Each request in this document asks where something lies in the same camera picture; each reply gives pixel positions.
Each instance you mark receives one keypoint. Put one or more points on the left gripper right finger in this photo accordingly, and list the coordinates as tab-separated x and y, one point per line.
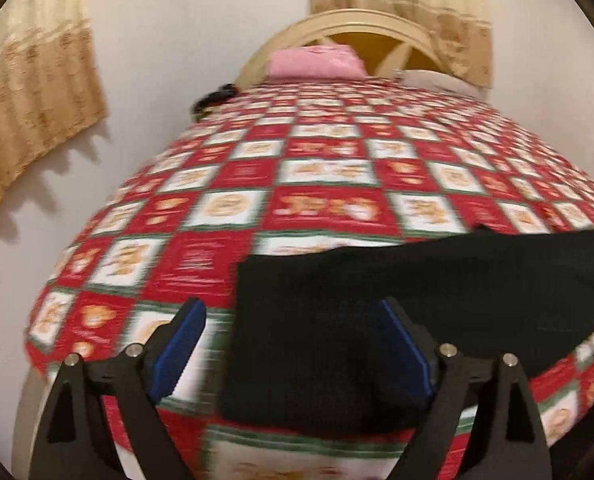
507	440

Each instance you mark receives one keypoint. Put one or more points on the beige curtain left wall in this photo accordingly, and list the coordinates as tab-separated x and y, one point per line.
50	89

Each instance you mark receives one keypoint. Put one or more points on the dark bag beside bed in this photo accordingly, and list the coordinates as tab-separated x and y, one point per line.
205	105

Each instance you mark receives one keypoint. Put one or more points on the black pants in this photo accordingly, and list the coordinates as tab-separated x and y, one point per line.
344	340

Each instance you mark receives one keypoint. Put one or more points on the striped pillow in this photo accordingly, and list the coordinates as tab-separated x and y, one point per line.
431	80

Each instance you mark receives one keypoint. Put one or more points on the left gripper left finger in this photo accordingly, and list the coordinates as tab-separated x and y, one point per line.
74	440

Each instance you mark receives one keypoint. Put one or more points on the red teddy bear bedspread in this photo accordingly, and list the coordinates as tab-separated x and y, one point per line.
282	170

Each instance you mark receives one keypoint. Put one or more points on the cream wooden headboard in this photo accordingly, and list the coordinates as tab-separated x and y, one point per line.
384	42

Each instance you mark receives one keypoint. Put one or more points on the pink folded blanket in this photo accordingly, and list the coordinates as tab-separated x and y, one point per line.
337	62

